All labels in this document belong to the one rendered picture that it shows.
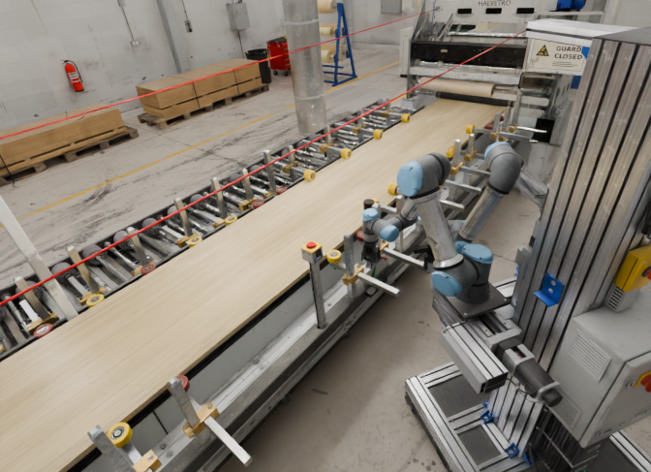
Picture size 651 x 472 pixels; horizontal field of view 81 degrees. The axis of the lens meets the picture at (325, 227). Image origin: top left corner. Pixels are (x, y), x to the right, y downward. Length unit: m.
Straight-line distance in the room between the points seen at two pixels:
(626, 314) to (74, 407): 2.02
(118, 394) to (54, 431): 0.23
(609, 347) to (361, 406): 1.54
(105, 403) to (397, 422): 1.56
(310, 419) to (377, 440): 0.41
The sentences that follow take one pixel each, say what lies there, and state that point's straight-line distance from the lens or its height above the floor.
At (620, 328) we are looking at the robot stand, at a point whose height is 1.23.
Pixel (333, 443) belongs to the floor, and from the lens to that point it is 2.50.
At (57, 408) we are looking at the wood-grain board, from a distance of 1.97.
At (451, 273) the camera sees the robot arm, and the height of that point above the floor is 1.26.
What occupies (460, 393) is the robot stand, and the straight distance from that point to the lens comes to 2.45.
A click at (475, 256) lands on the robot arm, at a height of 1.27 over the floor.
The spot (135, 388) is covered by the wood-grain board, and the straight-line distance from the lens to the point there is 1.85.
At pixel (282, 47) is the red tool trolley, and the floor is 0.68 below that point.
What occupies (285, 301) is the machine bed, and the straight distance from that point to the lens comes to 2.07.
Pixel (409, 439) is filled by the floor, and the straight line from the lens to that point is 2.51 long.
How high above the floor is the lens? 2.25
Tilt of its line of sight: 35 degrees down
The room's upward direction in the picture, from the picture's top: 6 degrees counter-clockwise
